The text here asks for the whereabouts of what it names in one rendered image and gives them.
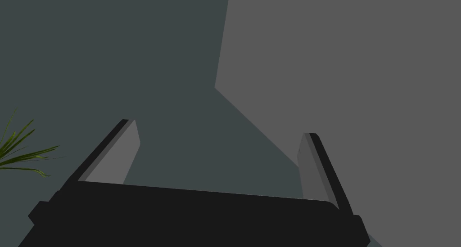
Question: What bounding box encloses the green leafy plant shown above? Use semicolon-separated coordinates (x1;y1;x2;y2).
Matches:
0;108;65;178

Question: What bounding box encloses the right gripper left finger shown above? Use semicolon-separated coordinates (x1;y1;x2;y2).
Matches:
67;119;141;186

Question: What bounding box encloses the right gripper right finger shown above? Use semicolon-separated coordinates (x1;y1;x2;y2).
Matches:
297;132;355;216

